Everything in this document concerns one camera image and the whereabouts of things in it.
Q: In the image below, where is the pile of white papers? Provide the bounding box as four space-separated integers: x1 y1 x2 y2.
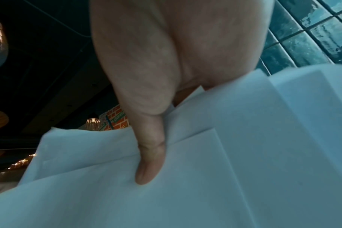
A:
0 63 342 228

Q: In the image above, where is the person's right hand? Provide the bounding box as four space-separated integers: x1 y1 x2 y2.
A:
89 0 276 185

